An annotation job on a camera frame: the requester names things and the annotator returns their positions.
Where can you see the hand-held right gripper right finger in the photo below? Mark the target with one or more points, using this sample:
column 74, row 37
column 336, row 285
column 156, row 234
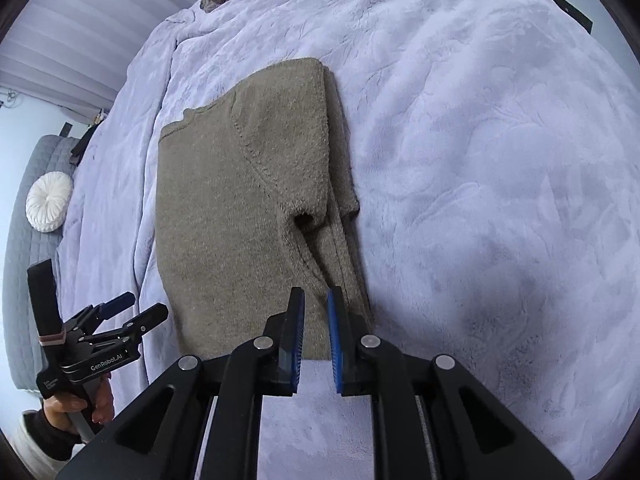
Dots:
column 334, row 340

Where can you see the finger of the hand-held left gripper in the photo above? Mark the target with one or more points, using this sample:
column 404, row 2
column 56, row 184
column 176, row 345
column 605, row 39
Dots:
column 147, row 319
column 119, row 302

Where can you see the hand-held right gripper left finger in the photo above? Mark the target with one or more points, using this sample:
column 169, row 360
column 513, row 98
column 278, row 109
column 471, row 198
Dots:
column 299, row 332

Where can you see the olive knit sweater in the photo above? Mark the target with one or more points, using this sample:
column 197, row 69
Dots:
column 225, row 235

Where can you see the person's left forearm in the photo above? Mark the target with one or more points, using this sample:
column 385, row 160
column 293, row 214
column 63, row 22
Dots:
column 47, row 435

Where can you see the person's left hand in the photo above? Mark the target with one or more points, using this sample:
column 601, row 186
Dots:
column 59, row 408

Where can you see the grey quilted sofa cover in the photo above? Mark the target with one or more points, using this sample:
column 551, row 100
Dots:
column 20, row 285

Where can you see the round white pillow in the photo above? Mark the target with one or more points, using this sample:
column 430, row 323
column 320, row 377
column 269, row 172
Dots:
column 49, row 201

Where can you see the lavender plush blanket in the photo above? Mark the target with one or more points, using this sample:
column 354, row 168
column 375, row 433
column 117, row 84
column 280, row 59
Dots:
column 475, row 185

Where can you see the white pleated curtain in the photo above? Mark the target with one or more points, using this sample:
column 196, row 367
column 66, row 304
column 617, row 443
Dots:
column 75, row 35

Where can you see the black flat object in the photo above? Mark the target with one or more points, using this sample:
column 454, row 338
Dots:
column 557, row 2

